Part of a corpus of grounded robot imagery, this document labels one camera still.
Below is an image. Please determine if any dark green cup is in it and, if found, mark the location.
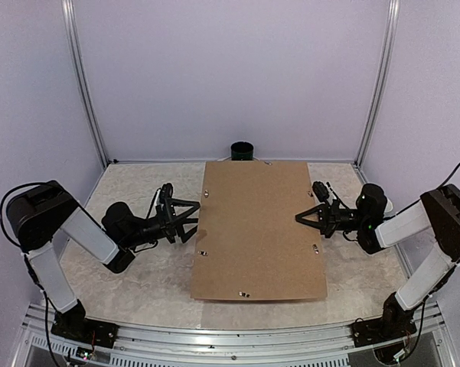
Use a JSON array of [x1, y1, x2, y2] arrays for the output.
[[230, 141, 254, 161]]

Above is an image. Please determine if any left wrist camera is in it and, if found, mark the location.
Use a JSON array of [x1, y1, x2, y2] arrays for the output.
[[155, 183, 174, 206]]

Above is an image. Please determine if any brown backing board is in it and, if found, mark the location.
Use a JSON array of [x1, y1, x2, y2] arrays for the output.
[[191, 161, 328, 302]]

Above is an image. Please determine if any aluminium front rail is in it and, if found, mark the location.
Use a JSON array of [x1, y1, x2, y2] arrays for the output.
[[22, 301, 451, 367]]

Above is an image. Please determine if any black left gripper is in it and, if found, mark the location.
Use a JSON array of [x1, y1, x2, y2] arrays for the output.
[[122, 197, 204, 248]]

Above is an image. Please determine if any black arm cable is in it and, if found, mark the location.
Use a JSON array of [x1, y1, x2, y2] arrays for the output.
[[442, 154, 460, 188], [0, 183, 51, 253]]

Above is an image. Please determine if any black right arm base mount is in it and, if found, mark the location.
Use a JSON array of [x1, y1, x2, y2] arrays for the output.
[[350, 318, 417, 348]]

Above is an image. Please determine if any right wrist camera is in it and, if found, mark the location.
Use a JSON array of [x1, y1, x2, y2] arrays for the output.
[[312, 181, 334, 209]]

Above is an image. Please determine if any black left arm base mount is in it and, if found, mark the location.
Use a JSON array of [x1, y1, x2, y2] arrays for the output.
[[51, 318, 119, 349]]

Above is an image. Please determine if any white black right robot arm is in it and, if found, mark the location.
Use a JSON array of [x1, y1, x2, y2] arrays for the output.
[[295, 181, 460, 339]]

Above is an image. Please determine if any aluminium corner post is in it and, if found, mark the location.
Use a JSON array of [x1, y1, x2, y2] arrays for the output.
[[61, 0, 110, 170], [354, 0, 400, 171]]

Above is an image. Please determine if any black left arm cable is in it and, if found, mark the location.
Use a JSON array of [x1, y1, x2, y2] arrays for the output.
[[0, 183, 51, 253]]

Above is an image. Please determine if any left aluminium corner post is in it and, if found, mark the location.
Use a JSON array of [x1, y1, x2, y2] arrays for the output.
[[61, 0, 110, 170]]

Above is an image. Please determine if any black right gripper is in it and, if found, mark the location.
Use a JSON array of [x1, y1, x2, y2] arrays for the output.
[[296, 198, 369, 238]]

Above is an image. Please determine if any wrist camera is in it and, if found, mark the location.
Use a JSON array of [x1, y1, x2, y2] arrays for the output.
[[155, 183, 174, 206], [312, 181, 334, 209]]

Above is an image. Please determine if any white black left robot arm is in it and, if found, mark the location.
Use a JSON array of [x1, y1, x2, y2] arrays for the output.
[[0, 180, 201, 340]]

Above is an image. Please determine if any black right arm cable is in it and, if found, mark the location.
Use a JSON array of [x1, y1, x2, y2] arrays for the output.
[[442, 154, 460, 188]]

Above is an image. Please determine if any right aluminium corner post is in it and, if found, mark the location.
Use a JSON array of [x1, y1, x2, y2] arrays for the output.
[[354, 0, 400, 171]]

